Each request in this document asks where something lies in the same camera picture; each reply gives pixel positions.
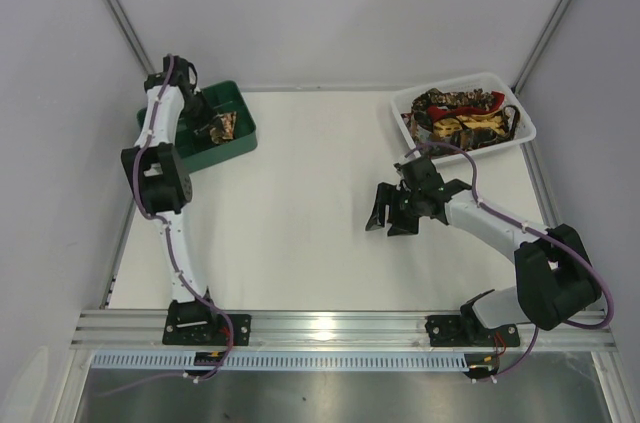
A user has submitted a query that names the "floral patterned tie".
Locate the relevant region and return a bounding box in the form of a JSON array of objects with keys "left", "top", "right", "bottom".
[{"left": 202, "top": 111, "right": 238, "bottom": 145}]

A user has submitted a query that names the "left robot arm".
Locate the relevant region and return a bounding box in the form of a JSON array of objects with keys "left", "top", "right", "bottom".
[{"left": 121, "top": 54, "right": 219, "bottom": 336}]

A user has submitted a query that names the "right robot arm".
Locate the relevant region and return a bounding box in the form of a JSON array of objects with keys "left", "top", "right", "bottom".
[{"left": 365, "top": 156, "right": 604, "bottom": 334}]

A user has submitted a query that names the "pile of ties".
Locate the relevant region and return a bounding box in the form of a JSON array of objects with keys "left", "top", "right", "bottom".
[{"left": 401, "top": 88, "right": 521, "bottom": 158}]

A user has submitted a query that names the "green compartment tray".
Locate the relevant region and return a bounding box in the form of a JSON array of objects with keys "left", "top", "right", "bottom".
[{"left": 120, "top": 81, "right": 258, "bottom": 179}]

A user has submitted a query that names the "white plastic basket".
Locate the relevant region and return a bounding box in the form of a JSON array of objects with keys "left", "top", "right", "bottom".
[{"left": 390, "top": 72, "right": 537, "bottom": 165}]

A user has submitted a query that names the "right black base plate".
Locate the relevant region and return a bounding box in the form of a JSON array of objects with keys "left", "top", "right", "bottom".
[{"left": 425, "top": 313, "right": 521, "bottom": 348}]

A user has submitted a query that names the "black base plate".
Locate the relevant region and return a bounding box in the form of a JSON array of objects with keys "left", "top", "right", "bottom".
[
  {"left": 162, "top": 314, "right": 252, "bottom": 347},
  {"left": 425, "top": 313, "right": 521, "bottom": 348}
]

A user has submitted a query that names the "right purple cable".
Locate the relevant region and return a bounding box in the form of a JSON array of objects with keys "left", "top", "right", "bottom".
[{"left": 399, "top": 141, "right": 617, "bottom": 384}]

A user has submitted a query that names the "left frame post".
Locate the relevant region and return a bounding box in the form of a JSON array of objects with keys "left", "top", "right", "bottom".
[{"left": 102, "top": 0, "right": 157, "bottom": 76}]

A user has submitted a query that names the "frame post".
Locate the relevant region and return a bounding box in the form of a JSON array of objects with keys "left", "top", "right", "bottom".
[
  {"left": 511, "top": 0, "right": 573, "bottom": 95},
  {"left": 102, "top": 0, "right": 157, "bottom": 76}
]

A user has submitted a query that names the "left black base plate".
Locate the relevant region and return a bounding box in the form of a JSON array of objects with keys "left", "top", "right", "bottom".
[{"left": 162, "top": 314, "right": 252, "bottom": 347}]

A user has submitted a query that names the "right frame post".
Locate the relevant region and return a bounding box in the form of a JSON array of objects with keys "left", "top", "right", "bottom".
[{"left": 511, "top": 0, "right": 573, "bottom": 95}]

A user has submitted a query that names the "aluminium mounting rail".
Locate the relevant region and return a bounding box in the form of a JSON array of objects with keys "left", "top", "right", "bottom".
[{"left": 70, "top": 309, "right": 617, "bottom": 353}]

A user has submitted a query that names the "white slotted cable duct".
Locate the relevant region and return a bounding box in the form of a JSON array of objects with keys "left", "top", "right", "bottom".
[{"left": 92, "top": 350, "right": 469, "bottom": 372}]

